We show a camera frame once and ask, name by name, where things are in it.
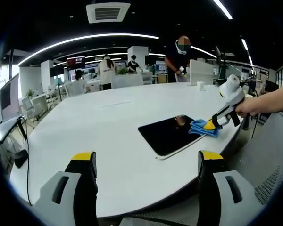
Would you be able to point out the black tripod stand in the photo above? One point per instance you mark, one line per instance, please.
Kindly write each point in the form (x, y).
(220, 63)

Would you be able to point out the long curved ceiling light strip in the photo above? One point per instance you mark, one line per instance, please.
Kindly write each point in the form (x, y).
(85, 38)

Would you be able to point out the blue cleaning cloth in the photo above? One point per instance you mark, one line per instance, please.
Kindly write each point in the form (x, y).
(198, 128)

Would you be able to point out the white desk partition panel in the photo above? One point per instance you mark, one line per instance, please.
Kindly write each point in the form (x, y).
(201, 73)

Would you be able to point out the person's right hand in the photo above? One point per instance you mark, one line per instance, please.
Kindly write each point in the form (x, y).
(246, 107)

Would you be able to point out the black flat object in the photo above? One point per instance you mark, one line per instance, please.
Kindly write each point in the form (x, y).
(21, 159)

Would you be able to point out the straight ceiling light strip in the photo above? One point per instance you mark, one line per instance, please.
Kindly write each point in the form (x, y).
(222, 9)

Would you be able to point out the black screen on stand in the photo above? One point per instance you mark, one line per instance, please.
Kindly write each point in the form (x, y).
(56, 71)

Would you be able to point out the red wall screen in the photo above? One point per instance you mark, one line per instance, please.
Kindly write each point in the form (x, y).
(75, 61)

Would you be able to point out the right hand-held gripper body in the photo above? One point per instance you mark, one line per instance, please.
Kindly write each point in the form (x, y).
(233, 94)

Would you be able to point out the green potted plant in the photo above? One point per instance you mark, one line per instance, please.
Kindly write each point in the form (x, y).
(30, 93)
(122, 71)

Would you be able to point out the white low partition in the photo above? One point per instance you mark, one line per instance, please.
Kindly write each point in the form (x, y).
(127, 80)

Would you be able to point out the white mesh office chair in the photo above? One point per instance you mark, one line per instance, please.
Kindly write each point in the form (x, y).
(29, 107)

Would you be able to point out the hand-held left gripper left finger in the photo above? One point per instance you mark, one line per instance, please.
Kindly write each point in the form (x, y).
(61, 200)

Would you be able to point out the grey side desk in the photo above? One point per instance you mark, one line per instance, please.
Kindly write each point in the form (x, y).
(7, 128)

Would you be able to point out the computer monitor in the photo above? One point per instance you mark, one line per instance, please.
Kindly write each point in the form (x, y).
(9, 99)

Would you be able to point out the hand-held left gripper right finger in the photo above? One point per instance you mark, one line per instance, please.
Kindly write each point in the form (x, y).
(235, 200)

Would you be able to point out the white cup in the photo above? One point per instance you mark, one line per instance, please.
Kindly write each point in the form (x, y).
(201, 86)

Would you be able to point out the black mirror with white frame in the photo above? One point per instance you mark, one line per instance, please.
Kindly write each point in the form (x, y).
(167, 134)

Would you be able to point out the ceiling air vent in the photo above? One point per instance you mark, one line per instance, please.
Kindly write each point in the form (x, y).
(108, 13)

